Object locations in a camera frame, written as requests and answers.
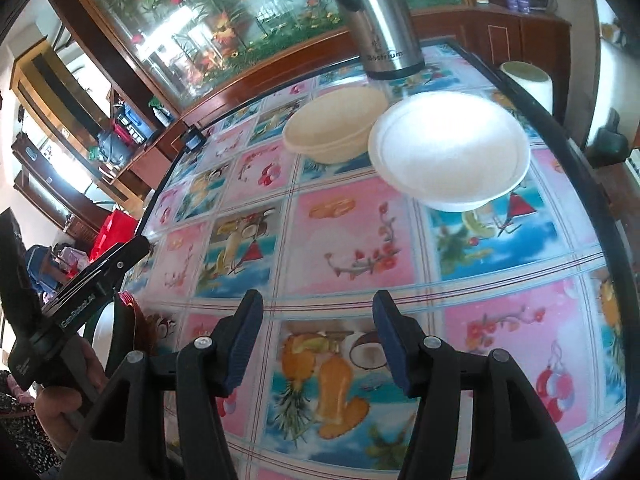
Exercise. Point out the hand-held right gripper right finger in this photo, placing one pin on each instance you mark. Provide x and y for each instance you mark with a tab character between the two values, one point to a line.
390	340

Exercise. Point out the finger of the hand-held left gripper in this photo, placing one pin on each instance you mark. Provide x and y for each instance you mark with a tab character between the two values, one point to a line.
125	260

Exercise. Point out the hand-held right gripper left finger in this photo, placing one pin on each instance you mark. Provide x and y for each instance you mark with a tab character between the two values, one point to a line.
245	340

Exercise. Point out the red glass plate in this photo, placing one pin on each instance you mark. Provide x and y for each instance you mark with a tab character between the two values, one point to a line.
137	325

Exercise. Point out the large white bowl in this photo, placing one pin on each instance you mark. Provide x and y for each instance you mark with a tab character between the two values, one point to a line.
450	145

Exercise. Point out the beige bowl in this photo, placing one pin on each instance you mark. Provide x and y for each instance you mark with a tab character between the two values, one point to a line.
330	120

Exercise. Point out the person's left hand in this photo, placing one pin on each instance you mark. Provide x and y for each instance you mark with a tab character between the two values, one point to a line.
57	407

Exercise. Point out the red gift bag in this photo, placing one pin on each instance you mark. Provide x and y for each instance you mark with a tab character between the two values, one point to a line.
112	232

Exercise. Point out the blue bag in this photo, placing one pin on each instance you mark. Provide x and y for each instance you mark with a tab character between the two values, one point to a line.
114	147

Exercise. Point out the printed fruit tablecloth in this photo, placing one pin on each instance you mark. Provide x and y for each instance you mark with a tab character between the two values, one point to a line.
350	220

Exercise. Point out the black cylindrical motor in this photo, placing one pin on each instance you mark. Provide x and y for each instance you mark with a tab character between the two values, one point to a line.
194	139

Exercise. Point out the blue and black appliance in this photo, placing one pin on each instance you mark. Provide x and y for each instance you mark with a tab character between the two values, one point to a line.
139	120

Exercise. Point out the white spray bottle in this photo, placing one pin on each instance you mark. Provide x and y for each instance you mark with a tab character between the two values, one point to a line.
161	112

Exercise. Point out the wooden shelf unit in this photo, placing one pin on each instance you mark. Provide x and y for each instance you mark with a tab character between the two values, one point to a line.
45	110

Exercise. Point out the glass aquarium with flowers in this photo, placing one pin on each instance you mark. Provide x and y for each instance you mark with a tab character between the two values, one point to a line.
225	25

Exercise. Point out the white paper roll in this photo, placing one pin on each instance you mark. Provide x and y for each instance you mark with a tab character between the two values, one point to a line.
525	85

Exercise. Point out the stainless steel thermos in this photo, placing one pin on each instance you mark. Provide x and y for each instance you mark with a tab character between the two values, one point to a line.
385	25

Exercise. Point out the wooden aquarium cabinet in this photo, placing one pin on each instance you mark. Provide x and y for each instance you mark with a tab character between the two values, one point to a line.
500	35

